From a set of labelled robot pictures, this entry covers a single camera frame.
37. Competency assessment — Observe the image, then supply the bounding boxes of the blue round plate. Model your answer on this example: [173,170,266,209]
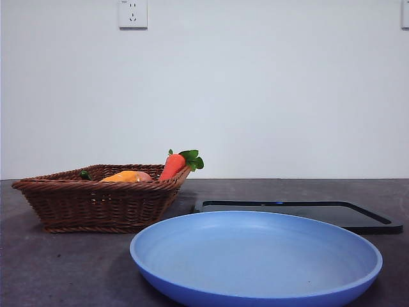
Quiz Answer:
[129,210,383,307]

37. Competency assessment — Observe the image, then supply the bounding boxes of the brown wicker basket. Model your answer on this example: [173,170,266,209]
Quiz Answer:
[12,164,192,233]

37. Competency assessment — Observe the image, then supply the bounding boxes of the orange toy carrot green leaves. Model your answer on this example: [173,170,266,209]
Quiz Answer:
[158,148,205,182]

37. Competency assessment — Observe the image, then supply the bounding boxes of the black rectangular tray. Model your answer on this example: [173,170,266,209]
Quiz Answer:
[194,200,403,235]

